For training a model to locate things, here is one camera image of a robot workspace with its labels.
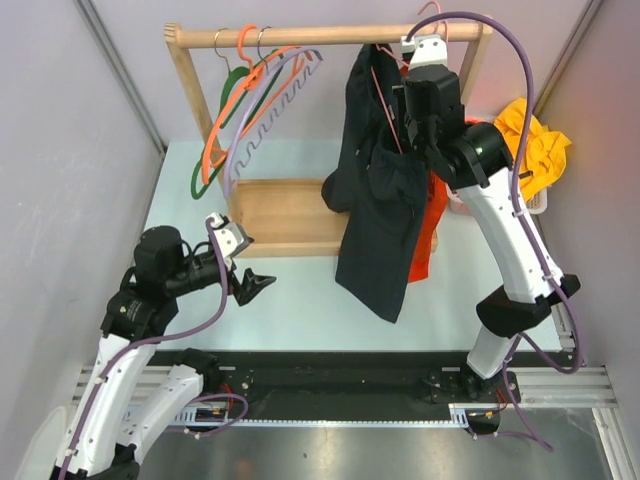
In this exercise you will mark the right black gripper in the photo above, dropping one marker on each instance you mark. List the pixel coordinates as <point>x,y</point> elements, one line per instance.
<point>405,137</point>

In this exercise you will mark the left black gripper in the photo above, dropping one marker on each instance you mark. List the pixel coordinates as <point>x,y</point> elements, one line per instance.
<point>249,285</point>

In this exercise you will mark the black shorts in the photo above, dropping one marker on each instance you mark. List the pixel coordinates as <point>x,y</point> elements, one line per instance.
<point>379,186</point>

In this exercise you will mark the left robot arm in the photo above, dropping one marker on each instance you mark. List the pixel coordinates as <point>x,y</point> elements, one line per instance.
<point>102,441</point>

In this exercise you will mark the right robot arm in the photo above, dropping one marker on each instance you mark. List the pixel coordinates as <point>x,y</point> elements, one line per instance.
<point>473,159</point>

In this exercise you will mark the orange-red hanging shorts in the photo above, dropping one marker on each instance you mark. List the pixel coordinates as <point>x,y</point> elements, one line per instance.
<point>428,241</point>

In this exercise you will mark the lilac notched hanger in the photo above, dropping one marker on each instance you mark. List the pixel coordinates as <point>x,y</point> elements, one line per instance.
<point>264,110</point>

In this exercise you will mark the orange garment in basket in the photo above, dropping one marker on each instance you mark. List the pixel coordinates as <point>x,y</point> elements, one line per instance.
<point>472,121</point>

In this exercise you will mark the wooden clothes rack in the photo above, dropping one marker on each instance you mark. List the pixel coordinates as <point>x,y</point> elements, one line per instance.
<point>287,216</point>

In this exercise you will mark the yellow garment in basket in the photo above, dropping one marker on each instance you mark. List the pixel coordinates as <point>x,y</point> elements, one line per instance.
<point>545,157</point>

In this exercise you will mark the white plastic basket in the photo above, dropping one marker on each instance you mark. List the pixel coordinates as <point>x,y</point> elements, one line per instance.
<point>536,204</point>

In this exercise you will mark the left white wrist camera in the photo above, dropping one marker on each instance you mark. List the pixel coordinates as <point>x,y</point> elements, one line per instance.
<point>229,236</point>

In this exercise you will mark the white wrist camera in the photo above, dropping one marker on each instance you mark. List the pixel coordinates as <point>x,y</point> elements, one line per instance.
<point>424,50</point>
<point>229,236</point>

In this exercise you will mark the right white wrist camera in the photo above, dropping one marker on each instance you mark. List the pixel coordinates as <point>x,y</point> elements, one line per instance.
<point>424,50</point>

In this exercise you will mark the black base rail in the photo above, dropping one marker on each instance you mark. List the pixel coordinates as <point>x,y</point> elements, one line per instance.
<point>358,386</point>

